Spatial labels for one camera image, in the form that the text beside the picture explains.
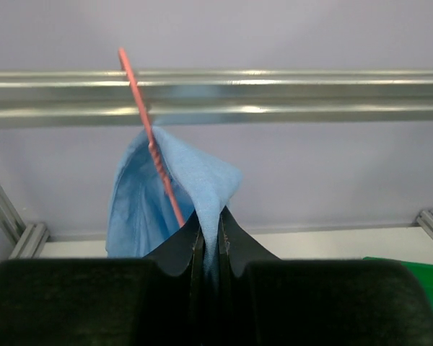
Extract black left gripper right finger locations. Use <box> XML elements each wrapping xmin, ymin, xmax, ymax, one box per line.
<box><xmin>218</xmin><ymin>209</ymin><xmax>433</xmax><ymax>345</ymax></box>

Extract pink wire hanger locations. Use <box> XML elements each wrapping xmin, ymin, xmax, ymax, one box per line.
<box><xmin>118</xmin><ymin>48</ymin><xmax>185</xmax><ymax>227</ymax></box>

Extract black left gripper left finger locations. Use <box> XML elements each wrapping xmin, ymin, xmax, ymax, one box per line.
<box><xmin>0</xmin><ymin>214</ymin><xmax>202</xmax><ymax>345</ymax></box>

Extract aluminium left frame post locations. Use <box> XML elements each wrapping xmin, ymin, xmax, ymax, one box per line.
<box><xmin>0</xmin><ymin>184</ymin><xmax>50</xmax><ymax>259</ymax></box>

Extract aluminium top crossbar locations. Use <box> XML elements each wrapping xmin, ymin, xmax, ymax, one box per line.
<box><xmin>0</xmin><ymin>70</ymin><xmax>433</xmax><ymax>128</ymax></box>

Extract blue shirt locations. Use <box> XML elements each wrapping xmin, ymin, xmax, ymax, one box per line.
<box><xmin>105</xmin><ymin>125</ymin><xmax>244</xmax><ymax>289</ymax></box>

